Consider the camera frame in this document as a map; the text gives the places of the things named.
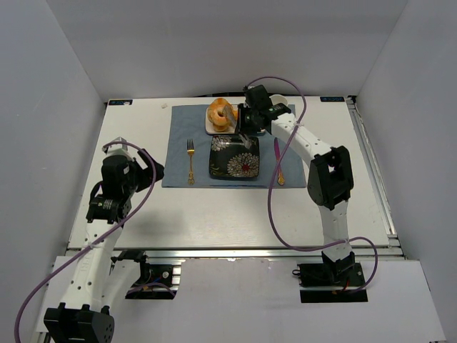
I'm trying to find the left blue table sticker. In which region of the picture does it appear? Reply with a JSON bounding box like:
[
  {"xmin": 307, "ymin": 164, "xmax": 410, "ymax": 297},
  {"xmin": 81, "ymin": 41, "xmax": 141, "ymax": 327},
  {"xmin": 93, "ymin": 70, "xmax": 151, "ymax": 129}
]
[{"xmin": 108, "ymin": 99, "xmax": 133, "ymax": 106}]

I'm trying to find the pale yellow mug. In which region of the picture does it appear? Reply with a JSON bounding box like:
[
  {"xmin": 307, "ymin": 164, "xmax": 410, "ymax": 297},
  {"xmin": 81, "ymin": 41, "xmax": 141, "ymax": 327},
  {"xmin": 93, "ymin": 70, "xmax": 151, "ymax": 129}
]
[{"xmin": 269, "ymin": 94, "xmax": 288, "ymax": 106}]

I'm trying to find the aluminium front table rail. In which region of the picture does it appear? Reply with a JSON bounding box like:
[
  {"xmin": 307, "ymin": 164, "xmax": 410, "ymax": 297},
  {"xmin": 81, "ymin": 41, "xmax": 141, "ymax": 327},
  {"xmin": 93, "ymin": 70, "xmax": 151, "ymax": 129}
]
[{"xmin": 66, "ymin": 244, "xmax": 403, "ymax": 264}]

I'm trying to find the purple gold knife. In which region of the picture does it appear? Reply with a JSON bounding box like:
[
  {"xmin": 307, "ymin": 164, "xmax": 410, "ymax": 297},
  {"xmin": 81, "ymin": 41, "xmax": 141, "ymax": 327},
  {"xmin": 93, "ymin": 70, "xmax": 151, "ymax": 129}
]
[{"xmin": 273, "ymin": 138, "xmax": 285, "ymax": 186}]

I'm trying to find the blue cloth placemat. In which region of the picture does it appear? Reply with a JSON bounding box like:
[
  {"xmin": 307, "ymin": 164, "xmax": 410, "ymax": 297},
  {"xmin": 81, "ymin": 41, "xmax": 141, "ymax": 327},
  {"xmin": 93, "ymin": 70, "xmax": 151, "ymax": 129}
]
[{"xmin": 161, "ymin": 104, "xmax": 308, "ymax": 189}]

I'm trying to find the right blue table sticker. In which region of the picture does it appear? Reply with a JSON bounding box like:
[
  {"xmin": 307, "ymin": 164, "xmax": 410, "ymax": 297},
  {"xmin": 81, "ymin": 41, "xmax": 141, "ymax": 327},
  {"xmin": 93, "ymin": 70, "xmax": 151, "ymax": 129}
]
[{"xmin": 319, "ymin": 96, "xmax": 346, "ymax": 102}]

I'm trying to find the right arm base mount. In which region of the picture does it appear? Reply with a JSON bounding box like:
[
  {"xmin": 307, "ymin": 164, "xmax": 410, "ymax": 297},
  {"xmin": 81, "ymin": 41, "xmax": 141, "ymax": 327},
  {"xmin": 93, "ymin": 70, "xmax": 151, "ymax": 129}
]
[{"xmin": 291, "ymin": 262, "xmax": 368, "ymax": 304}]

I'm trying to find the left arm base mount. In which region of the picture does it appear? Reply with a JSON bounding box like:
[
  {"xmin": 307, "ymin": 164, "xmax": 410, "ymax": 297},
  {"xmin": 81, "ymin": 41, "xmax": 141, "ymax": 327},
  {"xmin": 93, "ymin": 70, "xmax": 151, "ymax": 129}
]
[{"xmin": 111, "ymin": 249, "xmax": 177, "ymax": 300}]

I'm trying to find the blue table sticker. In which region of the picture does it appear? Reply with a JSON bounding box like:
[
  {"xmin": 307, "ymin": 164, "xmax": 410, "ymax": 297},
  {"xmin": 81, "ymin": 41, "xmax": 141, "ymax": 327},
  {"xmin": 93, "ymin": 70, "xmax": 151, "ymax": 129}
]
[
  {"xmin": 108, "ymin": 99, "xmax": 133, "ymax": 106},
  {"xmin": 319, "ymin": 96, "xmax": 346, "ymax": 102}
]

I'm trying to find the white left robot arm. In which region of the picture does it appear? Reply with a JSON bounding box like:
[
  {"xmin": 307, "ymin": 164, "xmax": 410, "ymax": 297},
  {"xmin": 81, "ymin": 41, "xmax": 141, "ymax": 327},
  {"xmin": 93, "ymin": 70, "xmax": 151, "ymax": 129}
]
[{"xmin": 44, "ymin": 141, "xmax": 164, "ymax": 342}]

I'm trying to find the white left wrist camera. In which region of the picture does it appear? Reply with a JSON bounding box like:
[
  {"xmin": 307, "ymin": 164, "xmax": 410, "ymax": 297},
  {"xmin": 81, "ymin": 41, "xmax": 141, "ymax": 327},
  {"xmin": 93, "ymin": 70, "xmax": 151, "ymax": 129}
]
[{"xmin": 102, "ymin": 136, "xmax": 131, "ymax": 158}]

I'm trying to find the white rectangular serving tray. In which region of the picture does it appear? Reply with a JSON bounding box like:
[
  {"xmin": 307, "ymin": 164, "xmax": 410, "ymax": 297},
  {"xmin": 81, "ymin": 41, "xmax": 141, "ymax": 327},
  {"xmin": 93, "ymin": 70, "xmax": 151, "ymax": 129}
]
[{"xmin": 205, "ymin": 107, "xmax": 235, "ymax": 135}]

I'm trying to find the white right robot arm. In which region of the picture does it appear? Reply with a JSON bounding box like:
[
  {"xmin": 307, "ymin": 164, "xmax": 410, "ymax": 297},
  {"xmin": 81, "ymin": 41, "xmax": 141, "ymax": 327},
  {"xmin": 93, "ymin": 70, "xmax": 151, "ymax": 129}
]
[{"xmin": 236, "ymin": 85, "xmax": 355, "ymax": 272}]

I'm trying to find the back orange donut bread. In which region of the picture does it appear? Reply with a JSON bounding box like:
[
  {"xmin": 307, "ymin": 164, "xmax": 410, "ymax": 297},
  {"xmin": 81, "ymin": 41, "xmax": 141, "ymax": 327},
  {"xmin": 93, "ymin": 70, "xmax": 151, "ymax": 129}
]
[{"xmin": 209, "ymin": 98, "xmax": 233, "ymax": 112}]

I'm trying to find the black floral square plate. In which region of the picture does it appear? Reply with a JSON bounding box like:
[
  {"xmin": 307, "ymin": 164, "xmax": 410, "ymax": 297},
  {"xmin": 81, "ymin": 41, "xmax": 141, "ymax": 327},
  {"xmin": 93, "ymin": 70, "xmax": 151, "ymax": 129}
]
[{"xmin": 209, "ymin": 135, "xmax": 260, "ymax": 181}]

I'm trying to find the aluminium right side rail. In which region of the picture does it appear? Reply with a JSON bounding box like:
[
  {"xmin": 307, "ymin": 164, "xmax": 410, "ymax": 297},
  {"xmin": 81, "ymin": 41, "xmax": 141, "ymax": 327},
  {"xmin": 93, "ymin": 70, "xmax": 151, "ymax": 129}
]
[{"xmin": 346, "ymin": 95, "xmax": 405, "ymax": 258}]

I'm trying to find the gold fork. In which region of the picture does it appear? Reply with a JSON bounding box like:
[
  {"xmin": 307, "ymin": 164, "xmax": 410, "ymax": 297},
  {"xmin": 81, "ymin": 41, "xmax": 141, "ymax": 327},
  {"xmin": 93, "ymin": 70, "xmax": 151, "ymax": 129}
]
[{"xmin": 187, "ymin": 139, "xmax": 195, "ymax": 185}]

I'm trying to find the orange ring donut bread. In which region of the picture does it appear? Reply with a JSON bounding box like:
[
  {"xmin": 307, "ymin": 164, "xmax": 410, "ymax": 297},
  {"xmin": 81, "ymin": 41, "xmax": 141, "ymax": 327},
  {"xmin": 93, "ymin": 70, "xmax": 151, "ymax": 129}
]
[{"xmin": 207, "ymin": 105, "xmax": 231, "ymax": 132}]

